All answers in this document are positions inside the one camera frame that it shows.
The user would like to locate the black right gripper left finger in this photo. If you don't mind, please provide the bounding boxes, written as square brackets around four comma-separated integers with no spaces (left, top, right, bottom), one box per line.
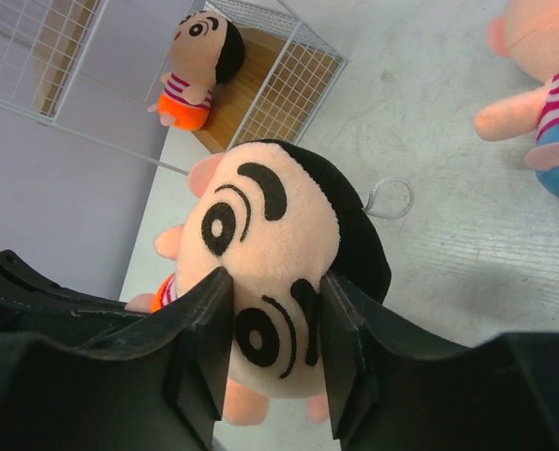
[0,251,233,450]

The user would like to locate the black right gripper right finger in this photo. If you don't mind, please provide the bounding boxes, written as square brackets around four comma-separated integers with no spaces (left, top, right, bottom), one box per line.
[320,275,559,450]

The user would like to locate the boy plush orange shorts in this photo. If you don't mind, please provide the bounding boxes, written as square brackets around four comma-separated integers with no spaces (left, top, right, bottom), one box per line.
[127,139,392,426]
[148,9,245,132]

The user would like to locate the white wire wooden shelf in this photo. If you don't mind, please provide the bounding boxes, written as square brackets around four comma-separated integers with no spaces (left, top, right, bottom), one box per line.
[0,0,349,175]

